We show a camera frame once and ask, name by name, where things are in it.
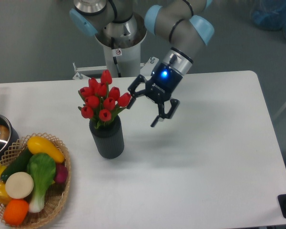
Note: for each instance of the dark green cucumber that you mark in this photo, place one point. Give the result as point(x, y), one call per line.
point(19, 164)

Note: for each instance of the purple red onion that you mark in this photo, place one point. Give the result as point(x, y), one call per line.
point(61, 174)

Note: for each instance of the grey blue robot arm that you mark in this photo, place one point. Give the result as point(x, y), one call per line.
point(179, 24)

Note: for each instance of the yellow bell pepper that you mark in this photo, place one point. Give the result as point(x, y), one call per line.
point(4, 197)

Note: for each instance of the woven wicker basket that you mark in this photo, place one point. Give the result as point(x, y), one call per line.
point(57, 194)

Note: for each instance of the orange fruit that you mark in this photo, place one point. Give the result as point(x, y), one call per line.
point(15, 212)

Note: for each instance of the red tulip bouquet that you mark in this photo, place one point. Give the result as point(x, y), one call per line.
point(102, 103)

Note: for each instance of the green bok choy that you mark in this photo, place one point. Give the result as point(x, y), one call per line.
point(42, 168)

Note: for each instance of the dark grey ribbed vase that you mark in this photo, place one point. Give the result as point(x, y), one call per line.
point(109, 140)

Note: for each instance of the cream round radish slice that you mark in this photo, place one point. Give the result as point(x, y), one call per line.
point(19, 185)

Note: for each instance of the yellow squash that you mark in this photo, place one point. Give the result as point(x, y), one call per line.
point(38, 144)

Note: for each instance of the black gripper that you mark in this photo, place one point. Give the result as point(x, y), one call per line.
point(163, 86)

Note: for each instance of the blue plastic bag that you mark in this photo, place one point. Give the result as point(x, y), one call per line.
point(269, 15)

